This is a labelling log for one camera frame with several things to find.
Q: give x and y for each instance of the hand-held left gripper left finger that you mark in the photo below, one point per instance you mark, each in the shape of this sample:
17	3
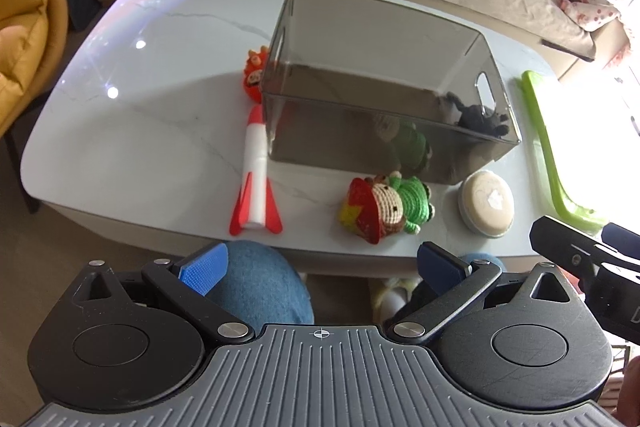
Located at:
205	267

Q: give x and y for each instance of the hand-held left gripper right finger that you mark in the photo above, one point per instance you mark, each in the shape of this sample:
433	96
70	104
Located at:
440	267

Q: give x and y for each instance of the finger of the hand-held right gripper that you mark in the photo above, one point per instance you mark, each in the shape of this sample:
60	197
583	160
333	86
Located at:
565	242
625	239

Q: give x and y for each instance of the round beige disc toy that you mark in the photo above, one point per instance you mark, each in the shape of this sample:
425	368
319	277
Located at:
485	204

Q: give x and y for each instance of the crocheted doll green red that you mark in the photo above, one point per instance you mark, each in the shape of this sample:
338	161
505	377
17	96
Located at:
385	207

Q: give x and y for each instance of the green plastic tray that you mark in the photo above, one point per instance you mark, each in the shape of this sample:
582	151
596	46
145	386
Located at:
545	142

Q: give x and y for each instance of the red white toy rocket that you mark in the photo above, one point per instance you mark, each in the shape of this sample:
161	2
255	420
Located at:
255	167

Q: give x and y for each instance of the black plush toy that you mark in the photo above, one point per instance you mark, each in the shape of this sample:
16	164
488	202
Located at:
475	117

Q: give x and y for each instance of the orange monster toy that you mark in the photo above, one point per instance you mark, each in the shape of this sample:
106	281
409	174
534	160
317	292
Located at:
252	79

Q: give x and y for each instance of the smoky transparent storage box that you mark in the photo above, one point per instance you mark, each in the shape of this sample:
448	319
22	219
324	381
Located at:
375	57

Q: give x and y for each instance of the person's right leg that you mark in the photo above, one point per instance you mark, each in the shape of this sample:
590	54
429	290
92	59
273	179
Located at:
482	263

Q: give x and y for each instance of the person's leg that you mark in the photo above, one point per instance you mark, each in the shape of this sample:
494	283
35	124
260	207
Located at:
260	282
482	263

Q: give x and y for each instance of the person's left leg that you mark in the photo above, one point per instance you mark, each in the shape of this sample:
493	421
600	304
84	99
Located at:
260	282

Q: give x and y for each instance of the yellow white slipper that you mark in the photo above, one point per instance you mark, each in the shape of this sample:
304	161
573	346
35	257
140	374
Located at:
390	299

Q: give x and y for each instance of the dark flat bar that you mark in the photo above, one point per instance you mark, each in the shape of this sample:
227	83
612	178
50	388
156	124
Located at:
567	50

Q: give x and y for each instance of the yellow leather chair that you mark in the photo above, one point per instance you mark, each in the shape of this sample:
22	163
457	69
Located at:
25	32

